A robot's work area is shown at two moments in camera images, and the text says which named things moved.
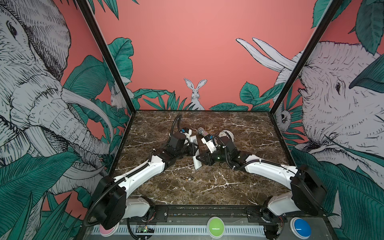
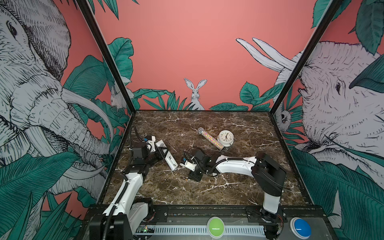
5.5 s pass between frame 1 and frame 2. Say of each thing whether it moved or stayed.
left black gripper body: moved
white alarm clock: stayed
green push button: stayed
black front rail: stayed
